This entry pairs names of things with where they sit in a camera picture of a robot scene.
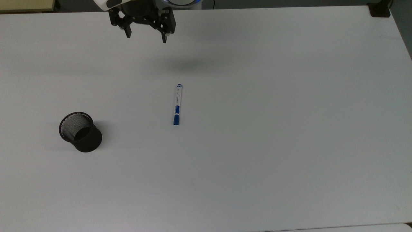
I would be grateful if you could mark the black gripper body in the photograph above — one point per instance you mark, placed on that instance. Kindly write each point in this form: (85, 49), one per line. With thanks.
(140, 13)

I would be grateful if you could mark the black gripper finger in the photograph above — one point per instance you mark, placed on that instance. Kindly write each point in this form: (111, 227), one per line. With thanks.
(169, 22)
(128, 30)

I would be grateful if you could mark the blue and white marker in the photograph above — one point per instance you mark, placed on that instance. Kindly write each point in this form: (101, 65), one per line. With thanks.
(177, 103)

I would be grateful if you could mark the light wooden side table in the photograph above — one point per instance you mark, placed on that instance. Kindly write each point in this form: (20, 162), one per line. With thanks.
(25, 4)

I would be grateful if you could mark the black mesh pen cup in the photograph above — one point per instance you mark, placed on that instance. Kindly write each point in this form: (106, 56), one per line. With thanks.
(87, 141)

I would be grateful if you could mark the black table clamp mount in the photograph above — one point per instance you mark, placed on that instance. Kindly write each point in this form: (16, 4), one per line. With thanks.
(379, 11)

